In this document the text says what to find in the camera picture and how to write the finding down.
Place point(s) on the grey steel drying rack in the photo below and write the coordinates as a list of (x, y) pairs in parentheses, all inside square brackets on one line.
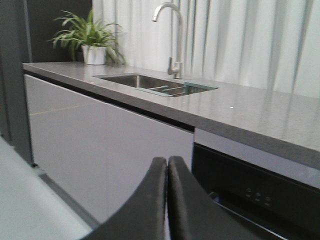
[(182, 89)]

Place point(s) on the white cabinet front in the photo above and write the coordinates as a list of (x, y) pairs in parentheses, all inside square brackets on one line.
[(96, 152)]

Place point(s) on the green potted plant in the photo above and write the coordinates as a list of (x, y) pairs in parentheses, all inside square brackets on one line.
[(78, 32)]

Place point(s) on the stainless steel sink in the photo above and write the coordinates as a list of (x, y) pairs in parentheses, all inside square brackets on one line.
[(136, 80)]

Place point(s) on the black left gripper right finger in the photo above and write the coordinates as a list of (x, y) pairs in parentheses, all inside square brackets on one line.
[(193, 215)]

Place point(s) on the white plant pot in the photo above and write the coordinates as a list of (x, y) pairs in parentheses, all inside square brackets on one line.
[(94, 55)]

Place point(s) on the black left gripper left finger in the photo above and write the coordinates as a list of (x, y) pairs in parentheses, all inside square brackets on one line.
[(142, 217)]

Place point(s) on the white pleated curtain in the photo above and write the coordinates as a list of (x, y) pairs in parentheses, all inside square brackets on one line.
[(268, 44)]

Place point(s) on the black dishwasher panel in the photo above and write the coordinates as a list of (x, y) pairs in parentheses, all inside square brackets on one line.
[(263, 204)]

